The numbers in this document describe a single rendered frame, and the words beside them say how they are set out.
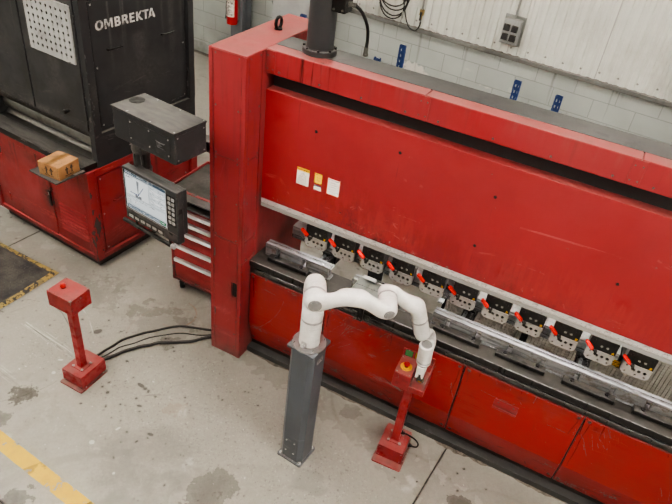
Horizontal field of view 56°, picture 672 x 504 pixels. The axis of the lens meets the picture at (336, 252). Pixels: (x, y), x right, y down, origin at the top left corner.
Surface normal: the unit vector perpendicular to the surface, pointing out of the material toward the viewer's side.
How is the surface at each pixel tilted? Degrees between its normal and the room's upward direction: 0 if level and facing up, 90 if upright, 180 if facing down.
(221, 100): 90
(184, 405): 0
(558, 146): 90
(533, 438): 90
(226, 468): 0
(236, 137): 90
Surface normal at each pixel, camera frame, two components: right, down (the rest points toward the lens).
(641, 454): -0.46, 0.49
